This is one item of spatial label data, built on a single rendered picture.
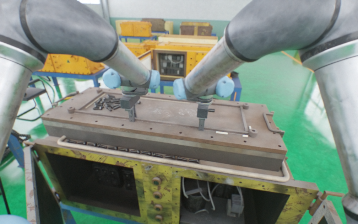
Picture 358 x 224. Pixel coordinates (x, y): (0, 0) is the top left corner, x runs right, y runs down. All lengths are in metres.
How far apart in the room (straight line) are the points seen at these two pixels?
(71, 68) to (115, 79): 3.75
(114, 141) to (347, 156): 0.92
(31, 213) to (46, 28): 0.71
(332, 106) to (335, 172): 2.97
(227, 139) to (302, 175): 2.23
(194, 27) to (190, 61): 5.86
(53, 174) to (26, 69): 1.02
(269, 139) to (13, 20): 0.95
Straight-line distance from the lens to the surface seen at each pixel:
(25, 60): 0.46
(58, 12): 0.41
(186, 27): 9.27
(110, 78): 0.76
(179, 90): 0.61
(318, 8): 0.35
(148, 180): 1.03
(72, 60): 4.41
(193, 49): 3.51
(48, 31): 0.41
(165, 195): 1.09
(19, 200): 2.87
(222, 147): 0.89
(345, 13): 0.40
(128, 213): 1.39
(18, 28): 0.45
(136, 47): 7.14
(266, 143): 0.93
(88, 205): 1.50
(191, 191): 1.20
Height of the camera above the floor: 1.89
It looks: 30 degrees down
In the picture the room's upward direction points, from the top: 1 degrees clockwise
